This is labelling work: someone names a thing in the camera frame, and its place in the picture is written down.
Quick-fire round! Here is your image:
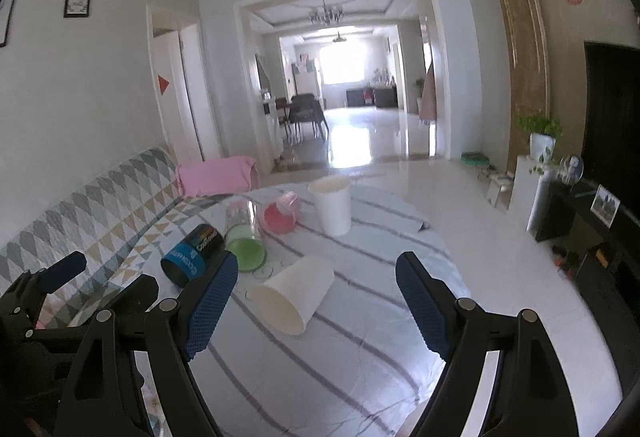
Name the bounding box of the pink pillow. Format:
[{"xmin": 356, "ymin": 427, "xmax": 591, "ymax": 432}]
[{"xmin": 177, "ymin": 156, "xmax": 262, "ymax": 198}]

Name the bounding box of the white plant stand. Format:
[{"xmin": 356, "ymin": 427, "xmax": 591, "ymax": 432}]
[{"xmin": 510, "ymin": 154, "xmax": 560, "ymax": 234}]

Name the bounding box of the black television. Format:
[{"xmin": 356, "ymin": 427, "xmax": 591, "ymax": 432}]
[{"xmin": 583, "ymin": 40, "xmax": 640, "ymax": 218}]

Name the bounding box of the clear green cup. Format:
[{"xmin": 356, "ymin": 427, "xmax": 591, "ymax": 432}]
[{"xmin": 223, "ymin": 198, "xmax": 267, "ymax": 273}]

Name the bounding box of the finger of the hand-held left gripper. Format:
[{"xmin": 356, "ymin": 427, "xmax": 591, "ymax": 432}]
[
  {"xmin": 114, "ymin": 274, "xmax": 162, "ymax": 315},
  {"xmin": 0, "ymin": 251, "xmax": 88, "ymax": 344}
]

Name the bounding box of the white door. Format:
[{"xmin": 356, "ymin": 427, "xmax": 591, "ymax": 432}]
[{"xmin": 151, "ymin": 29, "xmax": 203, "ymax": 164}]

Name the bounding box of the dark dining table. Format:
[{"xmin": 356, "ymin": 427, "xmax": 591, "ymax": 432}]
[{"xmin": 280, "ymin": 93, "xmax": 329, "ymax": 144}]

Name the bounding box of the white paper cup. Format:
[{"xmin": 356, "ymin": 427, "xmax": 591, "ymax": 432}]
[
  {"xmin": 307, "ymin": 176, "xmax": 352, "ymax": 237},
  {"xmin": 247, "ymin": 254, "xmax": 336, "ymax": 335}
]

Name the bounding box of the green potted plant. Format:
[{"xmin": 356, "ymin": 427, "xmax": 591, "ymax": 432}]
[{"xmin": 515, "ymin": 109, "xmax": 565, "ymax": 175}]

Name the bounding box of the large framed wall picture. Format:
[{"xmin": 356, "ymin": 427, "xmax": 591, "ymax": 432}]
[{"xmin": 0, "ymin": 0, "xmax": 24, "ymax": 48}]

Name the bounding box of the triangle patterned sofa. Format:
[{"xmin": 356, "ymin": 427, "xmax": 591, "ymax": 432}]
[{"xmin": 0, "ymin": 147, "xmax": 281, "ymax": 335}]

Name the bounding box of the small white stool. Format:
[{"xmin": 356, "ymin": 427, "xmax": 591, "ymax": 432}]
[{"xmin": 481, "ymin": 169, "xmax": 516, "ymax": 208}]

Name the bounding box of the dark low cabinet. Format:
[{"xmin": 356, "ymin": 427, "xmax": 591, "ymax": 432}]
[{"xmin": 346, "ymin": 86, "xmax": 398, "ymax": 109}]

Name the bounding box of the pink plastic cup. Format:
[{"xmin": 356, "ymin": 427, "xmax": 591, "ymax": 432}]
[{"xmin": 263, "ymin": 193, "xmax": 302, "ymax": 235}]

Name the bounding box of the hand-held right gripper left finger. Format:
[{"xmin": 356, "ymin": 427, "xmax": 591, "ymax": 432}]
[{"xmin": 52, "ymin": 250, "xmax": 240, "ymax": 437}]

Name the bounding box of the dark chandelier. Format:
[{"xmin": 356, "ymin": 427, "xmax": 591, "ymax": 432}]
[{"xmin": 308, "ymin": 0, "xmax": 345, "ymax": 26}]

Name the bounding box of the black and blue cup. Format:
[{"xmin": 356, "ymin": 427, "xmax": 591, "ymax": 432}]
[{"xmin": 160, "ymin": 224, "xmax": 225, "ymax": 287}]

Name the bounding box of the striped white table cloth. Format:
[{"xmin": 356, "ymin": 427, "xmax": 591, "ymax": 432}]
[{"xmin": 135, "ymin": 184, "xmax": 473, "ymax": 437}]

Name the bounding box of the black television cabinet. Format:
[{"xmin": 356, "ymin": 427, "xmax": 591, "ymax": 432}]
[{"xmin": 535, "ymin": 177, "xmax": 640, "ymax": 313}]

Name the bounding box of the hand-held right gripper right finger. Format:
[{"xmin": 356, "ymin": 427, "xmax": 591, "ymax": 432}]
[{"xmin": 395, "ymin": 251, "xmax": 582, "ymax": 437}]

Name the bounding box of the small photo frame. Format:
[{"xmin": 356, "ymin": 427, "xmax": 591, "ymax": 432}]
[{"xmin": 590, "ymin": 184, "xmax": 622, "ymax": 228}]

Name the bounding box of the white refrigerator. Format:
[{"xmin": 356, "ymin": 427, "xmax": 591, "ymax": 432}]
[{"xmin": 292, "ymin": 58, "xmax": 322, "ymax": 98}]

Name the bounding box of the glass globe ornament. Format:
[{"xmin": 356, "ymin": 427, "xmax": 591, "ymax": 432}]
[{"xmin": 558, "ymin": 153, "xmax": 586, "ymax": 188}]

